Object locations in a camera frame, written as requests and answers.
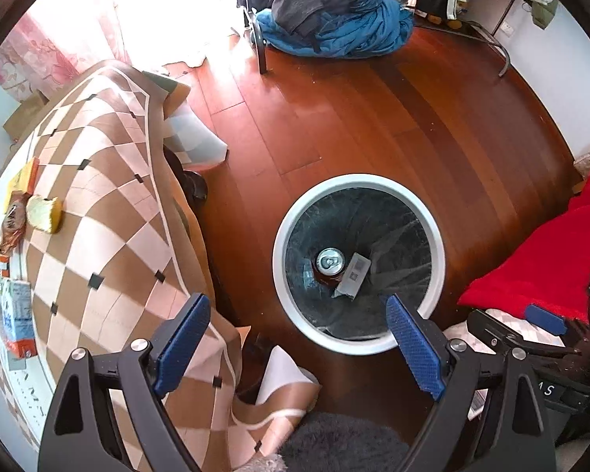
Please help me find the yellow snack packet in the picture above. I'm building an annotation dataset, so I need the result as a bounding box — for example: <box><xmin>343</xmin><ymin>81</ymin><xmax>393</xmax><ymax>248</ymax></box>
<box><xmin>4</xmin><ymin>158</ymin><xmax>39</xmax><ymax>211</ymax></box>

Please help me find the white round trash bin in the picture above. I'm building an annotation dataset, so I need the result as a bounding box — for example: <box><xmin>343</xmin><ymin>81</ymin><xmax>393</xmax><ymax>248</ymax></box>
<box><xmin>273</xmin><ymin>174</ymin><xmax>445</xmax><ymax>356</ymax></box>

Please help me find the red soda can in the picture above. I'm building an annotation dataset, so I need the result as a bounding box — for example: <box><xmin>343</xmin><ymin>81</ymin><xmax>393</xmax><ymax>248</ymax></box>
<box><xmin>313</xmin><ymin>247</ymin><xmax>346</xmax><ymax>287</ymax></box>

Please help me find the blue clothes pile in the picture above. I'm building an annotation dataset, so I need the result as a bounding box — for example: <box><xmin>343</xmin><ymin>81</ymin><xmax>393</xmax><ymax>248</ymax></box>
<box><xmin>236</xmin><ymin>0</ymin><xmax>413</xmax><ymax>60</ymax></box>

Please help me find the white rectangular carton box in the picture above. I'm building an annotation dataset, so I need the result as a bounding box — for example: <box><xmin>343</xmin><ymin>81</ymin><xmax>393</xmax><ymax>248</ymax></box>
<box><xmin>332</xmin><ymin>253</ymin><xmax>371</xmax><ymax>299</ymax></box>

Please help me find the brown checkered tablecloth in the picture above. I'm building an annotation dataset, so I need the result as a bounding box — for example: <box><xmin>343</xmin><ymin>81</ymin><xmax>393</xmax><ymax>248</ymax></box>
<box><xmin>0</xmin><ymin>61</ymin><xmax>319</xmax><ymax>471</ymax></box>

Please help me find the red blanket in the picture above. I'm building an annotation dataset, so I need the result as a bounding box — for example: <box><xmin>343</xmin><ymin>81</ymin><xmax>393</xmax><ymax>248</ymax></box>
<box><xmin>458</xmin><ymin>175</ymin><xmax>590</xmax><ymax>321</ymax></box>

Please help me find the brown snack wrapper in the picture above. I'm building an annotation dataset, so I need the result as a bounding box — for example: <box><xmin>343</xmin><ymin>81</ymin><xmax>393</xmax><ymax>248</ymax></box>
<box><xmin>0</xmin><ymin>192</ymin><xmax>28</xmax><ymax>256</ymax></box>

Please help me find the grey fuzzy slipper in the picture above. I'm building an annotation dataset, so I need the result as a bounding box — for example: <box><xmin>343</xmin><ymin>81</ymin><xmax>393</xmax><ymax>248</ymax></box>
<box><xmin>241</xmin><ymin>412</ymin><xmax>409</xmax><ymax>472</ymax></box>

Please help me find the blue red milk carton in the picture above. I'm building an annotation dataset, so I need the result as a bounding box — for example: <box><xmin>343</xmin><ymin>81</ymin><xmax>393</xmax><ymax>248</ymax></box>
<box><xmin>1</xmin><ymin>278</ymin><xmax>37</xmax><ymax>359</ymax></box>

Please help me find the yellow sponge packet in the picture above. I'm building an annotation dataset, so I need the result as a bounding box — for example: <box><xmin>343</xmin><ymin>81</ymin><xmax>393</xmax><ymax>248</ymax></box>
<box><xmin>26</xmin><ymin>195</ymin><xmax>63</xmax><ymax>234</ymax></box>

